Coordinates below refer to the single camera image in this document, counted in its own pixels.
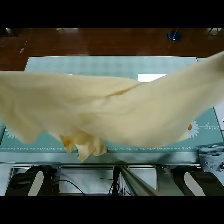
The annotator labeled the cream shirt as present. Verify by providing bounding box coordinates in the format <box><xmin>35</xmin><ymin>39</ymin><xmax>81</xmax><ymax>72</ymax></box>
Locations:
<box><xmin>0</xmin><ymin>50</ymin><xmax>224</xmax><ymax>163</ymax></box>

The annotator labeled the grey-blue patterned garment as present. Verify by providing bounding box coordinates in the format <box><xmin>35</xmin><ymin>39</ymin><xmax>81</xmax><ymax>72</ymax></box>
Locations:
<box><xmin>198</xmin><ymin>142</ymin><xmax>224</xmax><ymax>183</ymax></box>

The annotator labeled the black cable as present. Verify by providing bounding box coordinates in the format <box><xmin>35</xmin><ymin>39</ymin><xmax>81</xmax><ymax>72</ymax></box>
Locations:
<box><xmin>52</xmin><ymin>179</ymin><xmax>86</xmax><ymax>197</ymax></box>
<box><xmin>109</xmin><ymin>166</ymin><xmax>124</xmax><ymax>197</ymax></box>

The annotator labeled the silver frame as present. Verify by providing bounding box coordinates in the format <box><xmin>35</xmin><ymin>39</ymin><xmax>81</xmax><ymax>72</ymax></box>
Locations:
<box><xmin>0</xmin><ymin>151</ymin><xmax>224</xmax><ymax>197</ymax></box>

